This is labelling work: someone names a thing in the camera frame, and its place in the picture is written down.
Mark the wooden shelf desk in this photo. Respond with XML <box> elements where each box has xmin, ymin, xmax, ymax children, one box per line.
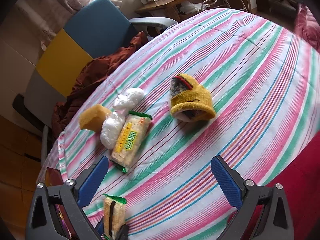
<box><xmin>135</xmin><ymin>0</ymin><xmax>188</xmax><ymax>22</ymax></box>

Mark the striped pink green bedsheet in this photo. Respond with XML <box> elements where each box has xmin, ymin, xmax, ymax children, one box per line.
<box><xmin>39</xmin><ymin>8</ymin><xmax>319</xmax><ymax>239</ymax></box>

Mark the rust brown quilted jacket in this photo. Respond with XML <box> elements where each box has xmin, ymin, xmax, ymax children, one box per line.
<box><xmin>52</xmin><ymin>31</ymin><xmax>148</xmax><ymax>140</ymax></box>

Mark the yellow sponge on bed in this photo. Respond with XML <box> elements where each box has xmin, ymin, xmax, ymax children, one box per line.
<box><xmin>79</xmin><ymin>104</ymin><xmax>112</xmax><ymax>133</ymax></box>

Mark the grey yellow blue chair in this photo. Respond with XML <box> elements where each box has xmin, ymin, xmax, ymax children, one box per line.
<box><xmin>12</xmin><ymin>0</ymin><xmax>180</xmax><ymax>136</ymax></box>

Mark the yellow knitted hat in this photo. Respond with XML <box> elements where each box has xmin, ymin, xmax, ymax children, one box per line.
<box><xmin>169</xmin><ymin>73</ymin><xmax>216</xmax><ymax>122</ymax></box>

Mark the gold rectangular box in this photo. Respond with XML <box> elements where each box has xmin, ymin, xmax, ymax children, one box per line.
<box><xmin>44</xmin><ymin>167</ymin><xmax>72</xmax><ymax>239</ymax></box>

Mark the green rice cracker packet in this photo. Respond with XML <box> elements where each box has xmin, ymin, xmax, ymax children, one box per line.
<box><xmin>110</xmin><ymin>111</ymin><xmax>152</xmax><ymax>173</ymax></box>

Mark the white plastic bag bundle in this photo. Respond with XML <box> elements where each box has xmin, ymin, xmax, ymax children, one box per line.
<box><xmin>100</xmin><ymin>88</ymin><xmax>145</xmax><ymax>150</ymax></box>

